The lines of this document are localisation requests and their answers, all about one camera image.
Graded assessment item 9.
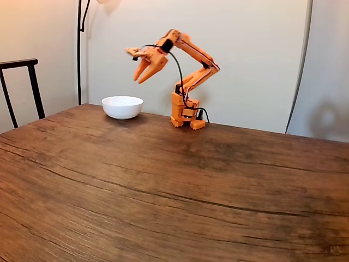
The black chair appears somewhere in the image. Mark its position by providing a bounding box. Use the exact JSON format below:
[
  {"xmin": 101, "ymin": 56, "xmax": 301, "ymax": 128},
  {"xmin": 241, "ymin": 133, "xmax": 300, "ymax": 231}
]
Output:
[{"xmin": 0, "ymin": 58, "xmax": 46, "ymax": 129}]

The orange table clamp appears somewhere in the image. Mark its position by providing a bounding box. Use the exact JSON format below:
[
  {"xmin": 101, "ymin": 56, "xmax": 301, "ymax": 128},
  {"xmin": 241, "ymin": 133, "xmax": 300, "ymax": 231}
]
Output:
[{"xmin": 190, "ymin": 108, "xmax": 206, "ymax": 131}]

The white bowl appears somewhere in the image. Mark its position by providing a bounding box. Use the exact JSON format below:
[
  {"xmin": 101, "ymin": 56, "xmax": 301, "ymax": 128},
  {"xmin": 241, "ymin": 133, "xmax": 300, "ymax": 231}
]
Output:
[{"xmin": 101, "ymin": 95, "xmax": 144, "ymax": 120}]

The black camera cable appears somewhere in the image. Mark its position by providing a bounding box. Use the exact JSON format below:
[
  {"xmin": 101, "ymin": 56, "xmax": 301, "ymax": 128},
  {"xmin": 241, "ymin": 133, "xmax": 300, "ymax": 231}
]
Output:
[{"xmin": 142, "ymin": 43, "xmax": 210, "ymax": 124}]

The orange gripper camera mount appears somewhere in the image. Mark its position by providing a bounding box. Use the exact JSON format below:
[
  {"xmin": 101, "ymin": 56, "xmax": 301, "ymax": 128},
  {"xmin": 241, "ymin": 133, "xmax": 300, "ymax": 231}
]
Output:
[{"xmin": 125, "ymin": 46, "xmax": 149, "ymax": 62}]

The black floor lamp stand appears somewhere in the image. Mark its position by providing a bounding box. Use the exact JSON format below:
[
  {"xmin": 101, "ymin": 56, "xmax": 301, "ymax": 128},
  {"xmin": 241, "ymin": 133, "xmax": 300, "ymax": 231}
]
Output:
[{"xmin": 76, "ymin": 0, "xmax": 92, "ymax": 106}]

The grey curved pole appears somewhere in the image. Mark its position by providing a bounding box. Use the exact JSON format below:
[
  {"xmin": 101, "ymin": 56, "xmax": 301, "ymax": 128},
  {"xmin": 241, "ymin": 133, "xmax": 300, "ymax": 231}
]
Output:
[{"xmin": 285, "ymin": 0, "xmax": 314, "ymax": 134}]

